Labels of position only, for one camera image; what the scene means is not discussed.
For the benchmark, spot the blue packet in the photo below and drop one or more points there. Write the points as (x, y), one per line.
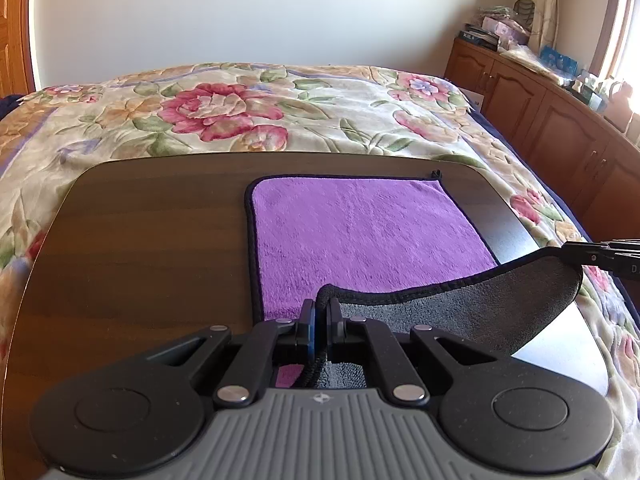
(559, 59)

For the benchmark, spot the pink box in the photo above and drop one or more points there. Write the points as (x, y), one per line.
(507, 31)

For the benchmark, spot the floral blanket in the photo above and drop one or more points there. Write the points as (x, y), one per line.
(225, 110)

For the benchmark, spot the wooden cabinet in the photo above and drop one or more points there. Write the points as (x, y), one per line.
(550, 120)

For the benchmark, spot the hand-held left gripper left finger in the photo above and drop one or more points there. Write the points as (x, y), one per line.
(310, 330)

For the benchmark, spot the patterned curtain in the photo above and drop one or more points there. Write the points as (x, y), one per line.
(546, 5)

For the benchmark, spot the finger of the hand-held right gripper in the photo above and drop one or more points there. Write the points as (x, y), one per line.
(600, 256)

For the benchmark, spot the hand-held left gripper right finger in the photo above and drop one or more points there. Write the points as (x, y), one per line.
(332, 330)

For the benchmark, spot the window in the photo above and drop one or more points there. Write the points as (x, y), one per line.
(625, 30)

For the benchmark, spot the purple and grey towel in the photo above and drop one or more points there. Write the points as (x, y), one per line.
(360, 235)

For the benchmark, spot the clear plastic bag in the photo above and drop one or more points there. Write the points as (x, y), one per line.
(530, 60)

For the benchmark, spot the white box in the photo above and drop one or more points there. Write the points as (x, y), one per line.
(472, 100)

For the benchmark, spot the wooden door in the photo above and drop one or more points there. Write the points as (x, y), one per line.
(12, 35)

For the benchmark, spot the black box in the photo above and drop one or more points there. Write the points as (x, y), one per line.
(477, 37)

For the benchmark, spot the dark vase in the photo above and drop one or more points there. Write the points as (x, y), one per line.
(524, 10)

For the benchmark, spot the dark blue bed sheet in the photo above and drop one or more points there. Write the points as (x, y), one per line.
(530, 170)

